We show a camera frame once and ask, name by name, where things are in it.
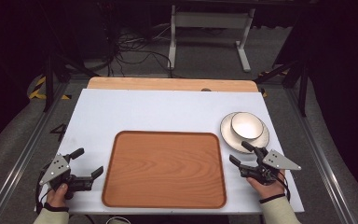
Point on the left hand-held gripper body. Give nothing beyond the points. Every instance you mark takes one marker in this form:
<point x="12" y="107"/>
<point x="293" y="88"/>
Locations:
<point x="56" y="169"/>

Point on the white board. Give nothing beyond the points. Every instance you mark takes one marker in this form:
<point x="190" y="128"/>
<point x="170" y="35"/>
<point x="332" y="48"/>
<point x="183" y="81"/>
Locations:
<point x="136" y="110"/>

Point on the brown wooden tray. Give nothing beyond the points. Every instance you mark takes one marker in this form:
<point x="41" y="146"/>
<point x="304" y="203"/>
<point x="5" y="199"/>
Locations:
<point x="164" y="169"/>

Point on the white dark-rimmed plate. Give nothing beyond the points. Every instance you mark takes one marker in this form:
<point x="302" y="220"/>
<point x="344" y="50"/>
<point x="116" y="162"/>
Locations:
<point x="229" y="137"/>

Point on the yellow black hazard tape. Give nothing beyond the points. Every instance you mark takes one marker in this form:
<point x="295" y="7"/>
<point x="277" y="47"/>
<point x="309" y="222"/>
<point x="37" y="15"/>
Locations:
<point x="37" y="90"/>
<point x="264" y="74"/>

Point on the person's right hand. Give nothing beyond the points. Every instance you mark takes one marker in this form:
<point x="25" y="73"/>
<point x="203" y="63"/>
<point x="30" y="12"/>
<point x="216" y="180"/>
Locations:
<point x="268" y="190"/>

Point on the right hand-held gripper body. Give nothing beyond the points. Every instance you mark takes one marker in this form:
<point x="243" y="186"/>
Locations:
<point x="276" y="162"/>

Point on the white dark-rimmed bowl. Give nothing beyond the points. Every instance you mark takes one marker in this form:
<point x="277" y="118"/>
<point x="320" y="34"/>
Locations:
<point x="247" y="125"/>

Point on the black tripod stand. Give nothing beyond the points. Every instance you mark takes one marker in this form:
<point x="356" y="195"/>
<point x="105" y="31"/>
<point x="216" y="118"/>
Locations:
<point x="49" y="81"/>
<point x="303" y="84"/>

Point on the person's left hand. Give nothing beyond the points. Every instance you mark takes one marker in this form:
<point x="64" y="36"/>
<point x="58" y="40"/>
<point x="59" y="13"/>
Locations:
<point x="57" y="196"/>

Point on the white metal frame stand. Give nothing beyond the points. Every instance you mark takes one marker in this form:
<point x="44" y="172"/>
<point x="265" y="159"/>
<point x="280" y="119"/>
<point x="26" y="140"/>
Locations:
<point x="211" y="20"/>

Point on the aluminium floor rail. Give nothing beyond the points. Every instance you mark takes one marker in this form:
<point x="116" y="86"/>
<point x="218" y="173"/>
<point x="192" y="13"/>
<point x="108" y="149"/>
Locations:
<point x="320" y="161"/>
<point x="18" y="158"/>

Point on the black wristband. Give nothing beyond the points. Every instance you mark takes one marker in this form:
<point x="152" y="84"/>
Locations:
<point x="272" y="198"/>
<point x="56" y="207"/>

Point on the light wooden table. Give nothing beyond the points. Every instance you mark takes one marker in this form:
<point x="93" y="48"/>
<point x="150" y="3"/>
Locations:
<point x="167" y="84"/>

